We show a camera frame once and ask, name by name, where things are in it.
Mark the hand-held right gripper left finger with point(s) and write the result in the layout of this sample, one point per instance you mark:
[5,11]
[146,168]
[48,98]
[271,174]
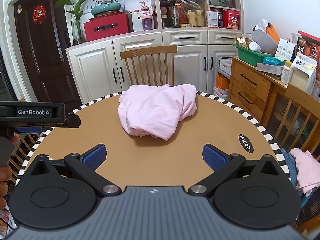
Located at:
[95,156]

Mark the blue jeans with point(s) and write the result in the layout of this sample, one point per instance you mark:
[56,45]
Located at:
[291,165]

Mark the red storage box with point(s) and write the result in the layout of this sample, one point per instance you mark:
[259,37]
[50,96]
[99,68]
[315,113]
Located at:
[107,30]

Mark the orange shopping bag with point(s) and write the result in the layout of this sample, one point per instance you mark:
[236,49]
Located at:
[222,81]

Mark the green plant in glass vase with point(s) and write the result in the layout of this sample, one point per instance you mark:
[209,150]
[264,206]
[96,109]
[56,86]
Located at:
[77,10]

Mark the white yellow-capped pill bottle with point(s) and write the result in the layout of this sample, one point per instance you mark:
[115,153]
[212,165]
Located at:
[286,73]

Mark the wooden sideboard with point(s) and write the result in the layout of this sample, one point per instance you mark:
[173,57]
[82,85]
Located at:
[250,85]

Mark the white desk calendar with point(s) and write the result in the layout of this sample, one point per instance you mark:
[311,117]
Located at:
[285,50]

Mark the white and blue carton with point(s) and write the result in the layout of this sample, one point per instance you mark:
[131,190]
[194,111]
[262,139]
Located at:
[212,18]

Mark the teal pot with branches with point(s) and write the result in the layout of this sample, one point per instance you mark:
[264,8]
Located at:
[106,8]

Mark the white plastic basket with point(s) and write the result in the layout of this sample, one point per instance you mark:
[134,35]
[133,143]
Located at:
[220,93]

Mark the purple water bottle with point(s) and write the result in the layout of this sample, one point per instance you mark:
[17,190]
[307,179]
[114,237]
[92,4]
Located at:
[147,22]

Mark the folded pink garment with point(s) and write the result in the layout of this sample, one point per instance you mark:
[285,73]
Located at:
[306,170]

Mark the white storage box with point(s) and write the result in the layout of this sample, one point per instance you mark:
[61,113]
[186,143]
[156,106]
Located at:
[135,21]

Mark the yellow lidded container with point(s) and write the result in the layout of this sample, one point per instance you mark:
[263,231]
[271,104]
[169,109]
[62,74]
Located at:
[196,18]

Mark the white gable carton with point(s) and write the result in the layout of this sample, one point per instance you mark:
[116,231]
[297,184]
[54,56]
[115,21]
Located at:
[301,75]

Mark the white plastic bin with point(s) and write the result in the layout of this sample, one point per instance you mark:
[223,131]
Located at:
[225,66]

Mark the dark brown door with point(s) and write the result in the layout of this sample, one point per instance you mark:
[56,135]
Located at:
[45,62]

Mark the red gift box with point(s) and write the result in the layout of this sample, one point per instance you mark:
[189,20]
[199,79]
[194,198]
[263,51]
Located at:
[230,19]

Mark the red door ornament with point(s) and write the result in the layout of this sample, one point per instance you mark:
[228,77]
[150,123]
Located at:
[39,14]

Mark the round striped-edge table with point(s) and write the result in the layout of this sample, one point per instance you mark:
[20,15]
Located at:
[75,140]

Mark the gold snack bag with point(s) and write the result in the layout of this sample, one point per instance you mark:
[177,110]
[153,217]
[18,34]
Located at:
[243,42]

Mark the pink printed t-shirt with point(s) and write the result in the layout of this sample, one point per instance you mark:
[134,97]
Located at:
[155,110]

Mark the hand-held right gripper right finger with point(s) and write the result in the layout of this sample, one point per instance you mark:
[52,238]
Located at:
[213,156]

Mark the orange paper bag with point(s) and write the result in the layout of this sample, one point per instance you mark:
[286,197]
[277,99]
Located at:
[272,32]

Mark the teal wet wipes pack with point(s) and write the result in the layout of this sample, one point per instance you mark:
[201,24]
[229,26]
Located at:
[273,60]

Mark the green plastic tray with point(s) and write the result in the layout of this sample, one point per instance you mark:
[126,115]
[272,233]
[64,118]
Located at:
[250,56]

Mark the person's left hand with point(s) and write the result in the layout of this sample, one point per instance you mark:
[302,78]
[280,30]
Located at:
[5,182]

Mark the white cabinet unit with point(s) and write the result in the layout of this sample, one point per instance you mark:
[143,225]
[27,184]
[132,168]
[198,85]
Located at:
[95,65]

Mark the red brown food box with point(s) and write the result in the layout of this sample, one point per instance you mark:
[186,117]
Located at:
[310,46]

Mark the wooden spindle chair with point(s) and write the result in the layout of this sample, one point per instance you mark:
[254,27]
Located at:
[27,142]

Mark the wooden chair with sticker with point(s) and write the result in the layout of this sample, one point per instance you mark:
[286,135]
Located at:
[148,51]

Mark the white tissue box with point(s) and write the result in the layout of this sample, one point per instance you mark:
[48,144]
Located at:
[268,68]

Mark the wooden chair holding clothes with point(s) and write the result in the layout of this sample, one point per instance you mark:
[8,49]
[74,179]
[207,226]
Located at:
[300,105]

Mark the black oval label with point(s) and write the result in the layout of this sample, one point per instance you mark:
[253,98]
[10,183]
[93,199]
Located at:
[245,143]

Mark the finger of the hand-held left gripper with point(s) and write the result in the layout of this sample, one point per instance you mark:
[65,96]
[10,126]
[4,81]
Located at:
[32,130]
[73,121]

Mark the white round bottle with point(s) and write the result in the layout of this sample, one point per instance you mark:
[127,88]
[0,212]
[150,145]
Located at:
[254,47]

